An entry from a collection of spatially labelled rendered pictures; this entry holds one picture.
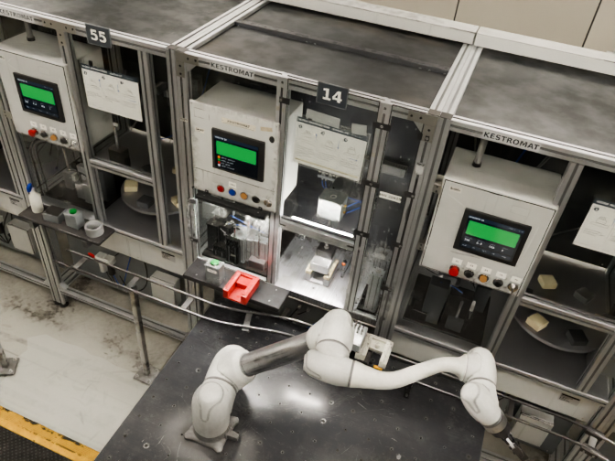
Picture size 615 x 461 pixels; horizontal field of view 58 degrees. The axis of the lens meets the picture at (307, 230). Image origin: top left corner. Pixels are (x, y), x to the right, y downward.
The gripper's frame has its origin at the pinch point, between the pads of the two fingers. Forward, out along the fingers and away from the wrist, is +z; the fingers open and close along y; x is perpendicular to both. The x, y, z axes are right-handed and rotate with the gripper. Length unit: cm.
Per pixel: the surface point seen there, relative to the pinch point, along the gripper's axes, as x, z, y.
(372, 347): 31, -29, 66
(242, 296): 68, -80, 88
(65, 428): 204, -69, 107
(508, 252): -41, -53, 37
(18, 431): 222, -85, 106
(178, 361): 112, -75, 81
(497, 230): -42, -63, 37
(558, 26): -222, 10, 344
